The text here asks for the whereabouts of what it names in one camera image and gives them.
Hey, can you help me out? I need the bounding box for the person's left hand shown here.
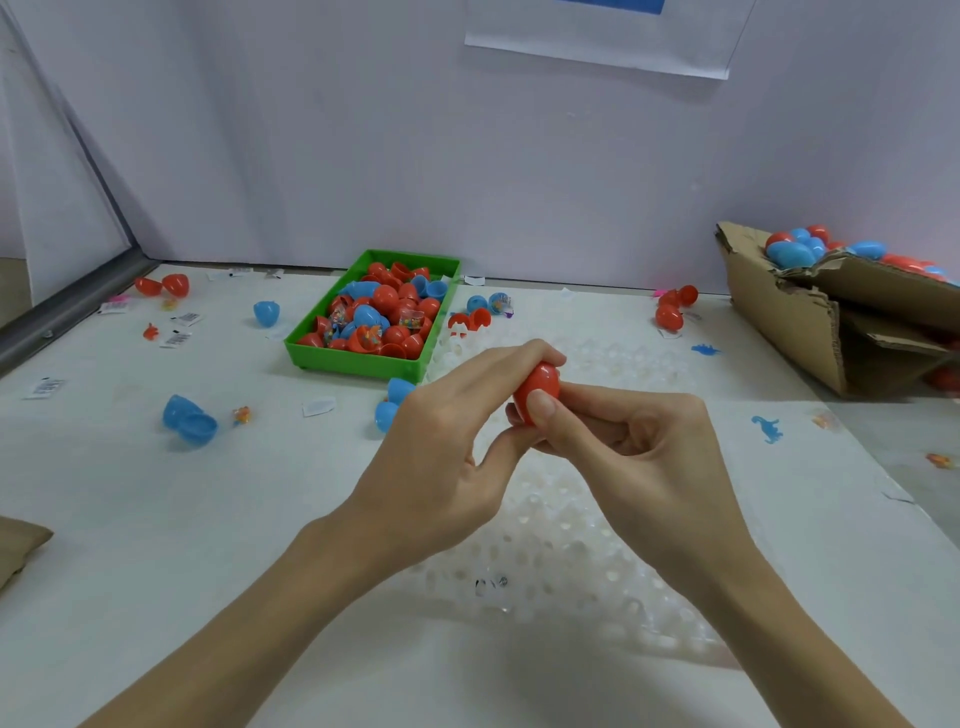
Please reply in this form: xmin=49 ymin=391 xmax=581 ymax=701
xmin=322 ymin=339 xmax=569 ymax=579

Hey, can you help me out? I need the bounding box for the person's right hand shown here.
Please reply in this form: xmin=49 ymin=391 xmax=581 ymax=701
xmin=507 ymin=382 xmax=767 ymax=609

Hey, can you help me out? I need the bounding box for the small capsule cluster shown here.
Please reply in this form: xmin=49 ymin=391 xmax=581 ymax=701
xmin=447 ymin=291 xmax=515 ymax=332

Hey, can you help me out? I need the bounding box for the cardboard box of capsules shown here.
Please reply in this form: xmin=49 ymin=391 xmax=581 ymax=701
xmin=715 ymin=222 xmax=960 ymax=399

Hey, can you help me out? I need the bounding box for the blue egg shell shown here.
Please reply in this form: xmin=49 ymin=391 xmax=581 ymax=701
xmin=162 ymin=394 xmax=221 ymax=449

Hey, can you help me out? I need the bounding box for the pile of finished eggs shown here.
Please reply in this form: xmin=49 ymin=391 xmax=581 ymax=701
xmin=765 ymin=225 xmax=960 ymax=287

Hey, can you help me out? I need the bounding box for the person's left forearm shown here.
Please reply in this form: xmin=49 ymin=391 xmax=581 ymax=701
xmin=82 ymin=510 xmax=399 ymax=728

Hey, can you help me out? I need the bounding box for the person's right forearm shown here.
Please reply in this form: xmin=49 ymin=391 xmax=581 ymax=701
xmin=697 ymin=547 xmax=917 ymax=728

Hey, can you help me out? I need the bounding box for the clear plastic egg tray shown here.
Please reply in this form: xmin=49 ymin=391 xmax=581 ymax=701
xmin=405 ymin=333 xmax=752 ymax=662

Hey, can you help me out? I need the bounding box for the green plastic tray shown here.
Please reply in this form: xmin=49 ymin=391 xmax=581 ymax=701
xmin=285 ymin=249 xmax=464 ymax=383

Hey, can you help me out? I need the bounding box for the flat brown cardboard sheet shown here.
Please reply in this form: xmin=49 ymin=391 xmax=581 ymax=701
xmin=0 ymin=516 xmax=54 ymax=590

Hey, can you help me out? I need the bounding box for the white paper sign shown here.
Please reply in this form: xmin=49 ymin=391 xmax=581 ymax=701
xmin=465 ymin=0 xmax=759 ymax=81

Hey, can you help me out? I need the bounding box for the clear triangular panel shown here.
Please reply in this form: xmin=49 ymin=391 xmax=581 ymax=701
xmin=0 ymin=7 xmax=134 ymax=302

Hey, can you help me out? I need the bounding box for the grey metal rail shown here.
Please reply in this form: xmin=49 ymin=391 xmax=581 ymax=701
xmin=0 ymin=247 xmax=152 ymax=369

